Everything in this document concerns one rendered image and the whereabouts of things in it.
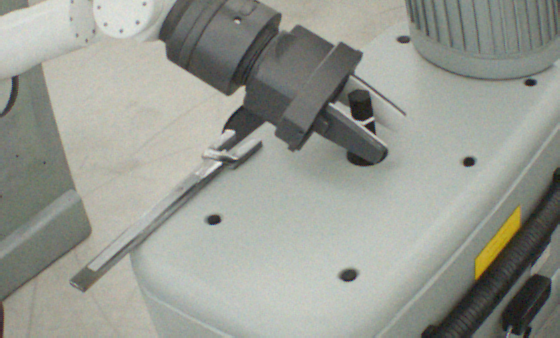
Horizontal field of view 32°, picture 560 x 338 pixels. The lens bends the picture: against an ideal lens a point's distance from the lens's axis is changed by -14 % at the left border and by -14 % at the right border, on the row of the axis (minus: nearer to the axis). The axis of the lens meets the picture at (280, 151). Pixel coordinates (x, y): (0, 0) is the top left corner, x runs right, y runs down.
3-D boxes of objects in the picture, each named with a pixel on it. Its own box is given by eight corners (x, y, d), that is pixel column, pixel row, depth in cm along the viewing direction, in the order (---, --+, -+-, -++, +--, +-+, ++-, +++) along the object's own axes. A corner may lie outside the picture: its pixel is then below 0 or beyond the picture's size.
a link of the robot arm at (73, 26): (172, 22, 94) (57, 59, 99) (208, 5, 103) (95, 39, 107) (157, -41, 93) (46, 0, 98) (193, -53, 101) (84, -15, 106)
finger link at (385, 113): (406, 113, 95) (347, 75, 96) (394, 137, 98) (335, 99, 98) (412, 104, 96) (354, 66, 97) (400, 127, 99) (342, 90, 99)
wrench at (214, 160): (91, 298, 86) (88, 291, 86) (63, 282, 89) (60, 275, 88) (263, 146, 101) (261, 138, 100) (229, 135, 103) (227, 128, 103)
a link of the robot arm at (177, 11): (169, 89, 93) (76, 30, 94) (213, 61, 103) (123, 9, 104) (229, -21, 89) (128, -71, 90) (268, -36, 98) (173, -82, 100)
